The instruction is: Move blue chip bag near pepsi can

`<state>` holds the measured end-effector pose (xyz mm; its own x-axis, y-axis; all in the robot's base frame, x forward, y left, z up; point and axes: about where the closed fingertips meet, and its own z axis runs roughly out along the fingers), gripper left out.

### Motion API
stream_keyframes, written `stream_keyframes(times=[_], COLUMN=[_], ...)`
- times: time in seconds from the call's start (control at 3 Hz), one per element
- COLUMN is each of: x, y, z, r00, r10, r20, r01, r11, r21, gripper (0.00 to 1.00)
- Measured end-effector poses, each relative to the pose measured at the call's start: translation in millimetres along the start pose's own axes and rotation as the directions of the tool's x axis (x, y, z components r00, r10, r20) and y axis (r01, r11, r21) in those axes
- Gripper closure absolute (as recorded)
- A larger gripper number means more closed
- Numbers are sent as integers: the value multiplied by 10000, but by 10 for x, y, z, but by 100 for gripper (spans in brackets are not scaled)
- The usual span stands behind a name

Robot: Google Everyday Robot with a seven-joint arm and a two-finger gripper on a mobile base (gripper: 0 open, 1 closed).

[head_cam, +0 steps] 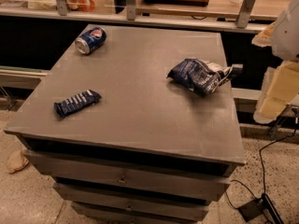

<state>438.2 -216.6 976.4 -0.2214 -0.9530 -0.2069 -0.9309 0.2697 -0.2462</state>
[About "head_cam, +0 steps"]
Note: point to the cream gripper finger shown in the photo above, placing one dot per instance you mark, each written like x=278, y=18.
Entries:
x=263, y=39

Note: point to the blue pepsi can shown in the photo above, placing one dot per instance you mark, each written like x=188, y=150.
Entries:
x=91, y=40

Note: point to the grey metal bracket middle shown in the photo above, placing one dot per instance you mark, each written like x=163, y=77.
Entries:
x=130, y=8

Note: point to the bottom grey drawer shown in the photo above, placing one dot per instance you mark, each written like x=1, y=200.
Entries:
x=115, y=214

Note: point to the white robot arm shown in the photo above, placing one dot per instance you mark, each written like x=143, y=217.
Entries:
x=285, y=38

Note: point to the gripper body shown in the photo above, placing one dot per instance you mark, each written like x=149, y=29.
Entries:
x=287, y=34

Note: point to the blue chip bag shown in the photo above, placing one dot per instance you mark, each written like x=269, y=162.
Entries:
x=203, y=77

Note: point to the dark blue snack bar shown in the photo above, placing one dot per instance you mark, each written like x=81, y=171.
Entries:
x=76, y=103

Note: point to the grey drawer cabinet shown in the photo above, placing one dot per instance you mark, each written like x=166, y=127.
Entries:
x=144, y=120

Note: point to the grey metal bracket right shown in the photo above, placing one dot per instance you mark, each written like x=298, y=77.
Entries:
x=244, y=13

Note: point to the black floor power box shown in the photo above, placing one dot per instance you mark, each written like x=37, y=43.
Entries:
x=260, y=206

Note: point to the grey drawer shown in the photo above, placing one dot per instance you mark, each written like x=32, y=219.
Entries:
x=114, y=199
x=209, y=188
x=115, y=214

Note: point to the top grey drawer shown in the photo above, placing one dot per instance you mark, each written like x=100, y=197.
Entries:
x=209, y=188

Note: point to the crumpled paper on floor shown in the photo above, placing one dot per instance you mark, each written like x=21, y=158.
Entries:
x=16, y=162

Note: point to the middle grey drawer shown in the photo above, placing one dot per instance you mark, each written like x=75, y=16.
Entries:
x=114, y=199

